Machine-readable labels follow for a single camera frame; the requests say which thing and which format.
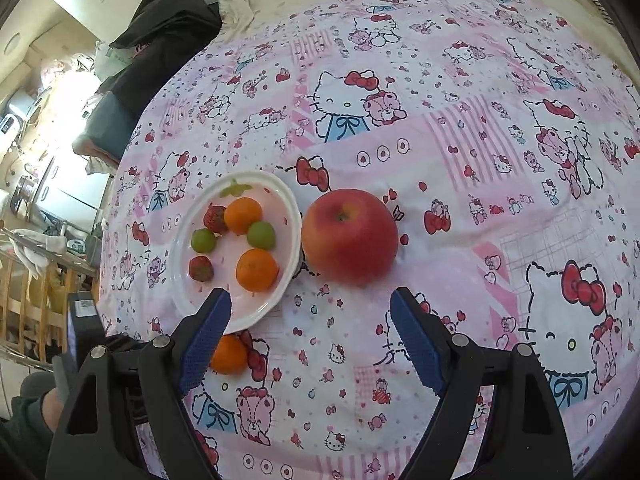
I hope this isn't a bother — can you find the pink cartoon printed blanket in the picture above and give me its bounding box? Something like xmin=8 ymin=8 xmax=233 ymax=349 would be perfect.
xmin=97 ymin=0 xmax=640 ymax=480

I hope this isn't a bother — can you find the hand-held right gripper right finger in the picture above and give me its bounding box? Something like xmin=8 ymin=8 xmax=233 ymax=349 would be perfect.
xmin=390 ymin=287 xmax=573 ymax=480

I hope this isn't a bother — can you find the person's left forearm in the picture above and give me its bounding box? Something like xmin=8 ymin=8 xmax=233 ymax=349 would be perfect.
xmin=0 ymin=372 xmax=68 ymax=466

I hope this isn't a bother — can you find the white plastic bag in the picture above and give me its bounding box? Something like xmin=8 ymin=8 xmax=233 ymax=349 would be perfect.
xmin=94 ymin=40 xmax=126 ymax=81

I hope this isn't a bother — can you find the wooden rack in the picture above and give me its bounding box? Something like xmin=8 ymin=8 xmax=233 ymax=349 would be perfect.
xmin=0 ymin=227 xmax=98 ymax=363

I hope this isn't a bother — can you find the small green citrus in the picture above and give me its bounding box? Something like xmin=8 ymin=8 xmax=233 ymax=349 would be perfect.
xmin=191 ymin=228 xmax=218 ymax=253
xmin=247 ymin=221 xmax=277 ymax=250

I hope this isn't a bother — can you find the white kitchen cabinet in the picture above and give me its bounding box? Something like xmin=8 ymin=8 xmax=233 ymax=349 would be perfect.
xmin=35 ymin=155 xmax=108 ymax=221

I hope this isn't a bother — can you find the orange mandarin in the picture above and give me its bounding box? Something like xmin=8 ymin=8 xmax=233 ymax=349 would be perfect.
xmin=235 ymin=248 xmax=280 ymax=292
xmin=210 ymin=334 xmax=249 ymax=376
xmin=223 ymin=197 xmax=263 ymax=235

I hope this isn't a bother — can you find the red apple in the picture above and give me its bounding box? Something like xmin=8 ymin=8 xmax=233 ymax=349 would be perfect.
xmin=301 ymin=188 xmax=400 ymax=286

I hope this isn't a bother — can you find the red strawberry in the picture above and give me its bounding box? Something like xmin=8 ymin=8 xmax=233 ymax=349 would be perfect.
xmin=203 ymin=205 xmax=230 ymax=235
xmin=188 ymin=255 xmax=214 ymax=282

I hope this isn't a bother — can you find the black jacket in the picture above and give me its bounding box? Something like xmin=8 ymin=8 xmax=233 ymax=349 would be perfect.
xmin=97 ymin=0 xmax=223 ymax=111

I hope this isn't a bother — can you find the steel pot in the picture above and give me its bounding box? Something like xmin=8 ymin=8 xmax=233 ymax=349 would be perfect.
xmin=11 ymin=177 xmax=40 ymax=213

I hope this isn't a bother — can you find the pink strawberry print plate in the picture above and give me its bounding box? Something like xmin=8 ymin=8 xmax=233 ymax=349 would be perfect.
xmin=167 ymin=171 xmax=303 ymax=335

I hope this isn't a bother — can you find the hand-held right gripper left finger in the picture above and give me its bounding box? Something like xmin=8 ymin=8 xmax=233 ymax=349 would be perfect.
xmin=45 ymin=287 xmax=233 ymax=480

